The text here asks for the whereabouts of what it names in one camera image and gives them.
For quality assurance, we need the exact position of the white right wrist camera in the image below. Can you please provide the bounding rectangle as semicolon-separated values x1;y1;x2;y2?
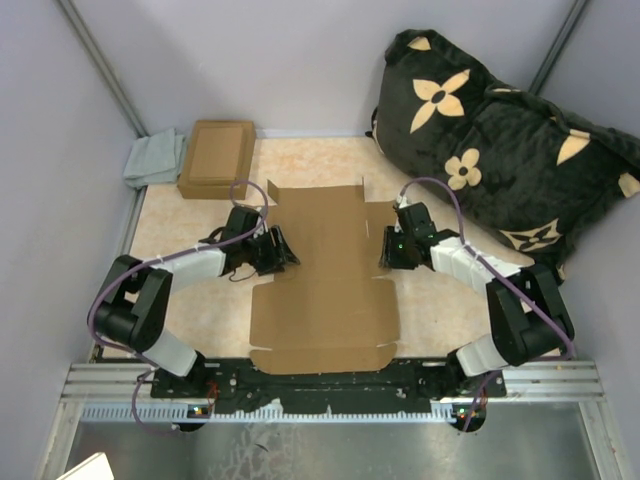
393;196;411;215

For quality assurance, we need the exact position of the small folded brown cardboard box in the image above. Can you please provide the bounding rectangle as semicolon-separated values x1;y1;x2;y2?
189;124;244;185

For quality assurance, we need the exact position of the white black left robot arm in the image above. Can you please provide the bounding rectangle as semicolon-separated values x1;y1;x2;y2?
88;206;300;397

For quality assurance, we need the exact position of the white board corner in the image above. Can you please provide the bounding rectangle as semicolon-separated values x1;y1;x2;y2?
57;452;115;480

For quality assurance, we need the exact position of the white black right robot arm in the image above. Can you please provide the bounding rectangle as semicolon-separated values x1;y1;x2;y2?
380;197;575;396

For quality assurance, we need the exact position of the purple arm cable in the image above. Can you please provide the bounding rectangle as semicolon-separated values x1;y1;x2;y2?
86;179;271;437
396;176;576;433

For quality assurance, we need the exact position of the large folded brown cardboard box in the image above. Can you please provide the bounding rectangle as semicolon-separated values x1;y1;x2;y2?
177;120;256;200

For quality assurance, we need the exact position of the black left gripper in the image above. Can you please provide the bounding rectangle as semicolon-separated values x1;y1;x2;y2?
241;225;299;276

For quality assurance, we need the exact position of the light blue folded cloth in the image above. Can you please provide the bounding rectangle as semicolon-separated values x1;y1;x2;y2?
123;128;187;189

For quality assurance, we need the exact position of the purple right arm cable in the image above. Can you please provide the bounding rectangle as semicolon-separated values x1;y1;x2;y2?
396;176;576;433

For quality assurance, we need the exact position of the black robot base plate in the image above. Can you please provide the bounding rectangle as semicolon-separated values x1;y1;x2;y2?
151;357;506;415

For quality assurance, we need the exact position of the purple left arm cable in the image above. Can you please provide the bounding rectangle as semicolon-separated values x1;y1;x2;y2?
86;179;271;437

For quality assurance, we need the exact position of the black plush flower-pattern pillow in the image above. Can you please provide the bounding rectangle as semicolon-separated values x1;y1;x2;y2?
371;29;639;276

